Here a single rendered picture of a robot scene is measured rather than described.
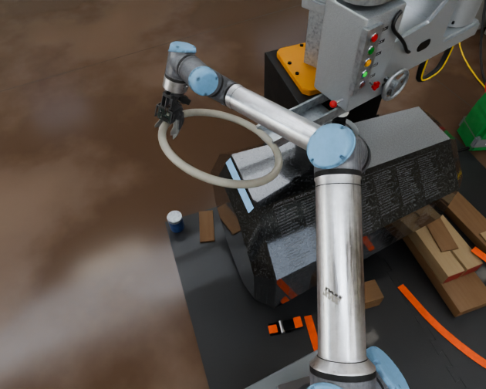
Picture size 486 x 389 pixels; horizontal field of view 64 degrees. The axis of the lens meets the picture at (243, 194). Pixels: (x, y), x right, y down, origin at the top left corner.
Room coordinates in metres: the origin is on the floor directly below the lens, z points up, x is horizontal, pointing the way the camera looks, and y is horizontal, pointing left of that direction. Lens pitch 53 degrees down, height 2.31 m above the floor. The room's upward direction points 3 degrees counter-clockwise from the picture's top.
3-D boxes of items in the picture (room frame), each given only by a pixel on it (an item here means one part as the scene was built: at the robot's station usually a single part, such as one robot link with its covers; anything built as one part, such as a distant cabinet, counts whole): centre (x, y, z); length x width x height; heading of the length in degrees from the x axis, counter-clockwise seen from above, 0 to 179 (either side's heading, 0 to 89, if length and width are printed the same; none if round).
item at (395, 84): (1.37, -0.65, 1.25); 0.15 x 0.10 x 0.15; 122
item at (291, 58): (2.21, -0.57, 0.76); 0.49 x 0.49 x 0.05; 17
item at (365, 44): (1.28, -0.49, 1.42); 0.08 x 0.03 x 0.28; 122
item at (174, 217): (1.48, 0.47, 0.08); 0.10 x 0.10 x 0.13
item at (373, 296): (0.87, -0.62, 0.07); 0.30 x 0.12 x 0.12; 103
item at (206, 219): (1.47, 0.26, 0.02); 0.25 x 0.10 x 0.01; 3
